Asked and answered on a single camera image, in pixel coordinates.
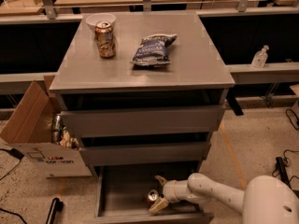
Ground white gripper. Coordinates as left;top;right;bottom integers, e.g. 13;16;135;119
149;175;191;215

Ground red coke can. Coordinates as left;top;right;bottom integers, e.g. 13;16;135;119
146;189;160;207

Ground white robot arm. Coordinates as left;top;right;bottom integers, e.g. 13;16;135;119
149;173;299;224

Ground grey bottom drawer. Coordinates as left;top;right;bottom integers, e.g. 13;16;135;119
84;161;214;224

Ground grey drawer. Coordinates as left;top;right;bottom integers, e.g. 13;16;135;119
84;161;214;224
61;105;225;137
79;142;211;166

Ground grey middle drawer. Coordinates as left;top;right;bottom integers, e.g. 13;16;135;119
79;142;211;166

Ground grey top drawer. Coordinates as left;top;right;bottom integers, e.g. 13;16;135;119
61;105;225;137

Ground grey drawer cabinet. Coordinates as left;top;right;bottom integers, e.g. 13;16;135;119
50;11;235;173

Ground gold soda can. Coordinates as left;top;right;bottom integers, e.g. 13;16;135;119
94;21;116;59

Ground black object bottom left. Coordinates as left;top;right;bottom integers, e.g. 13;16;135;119
45;198;64;224

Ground cans in cardboard box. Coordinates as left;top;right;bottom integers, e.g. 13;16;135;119
51;114;79;149

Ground black power strip right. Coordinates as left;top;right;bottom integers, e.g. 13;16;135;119
276;157;299;198

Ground blue chip bag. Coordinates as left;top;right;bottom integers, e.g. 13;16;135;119
131;34;177;66

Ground cardboard box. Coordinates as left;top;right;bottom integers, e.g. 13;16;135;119
1;81;92;177

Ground black power adapter left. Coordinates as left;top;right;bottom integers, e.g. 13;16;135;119
9;148;24;160

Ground clear sanitizer bottle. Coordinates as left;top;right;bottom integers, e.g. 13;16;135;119
251;45;269;68

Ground white bowl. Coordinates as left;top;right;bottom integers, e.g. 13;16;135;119
86;13;116;31

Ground black cable far right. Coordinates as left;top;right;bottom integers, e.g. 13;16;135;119
285;107;299;132

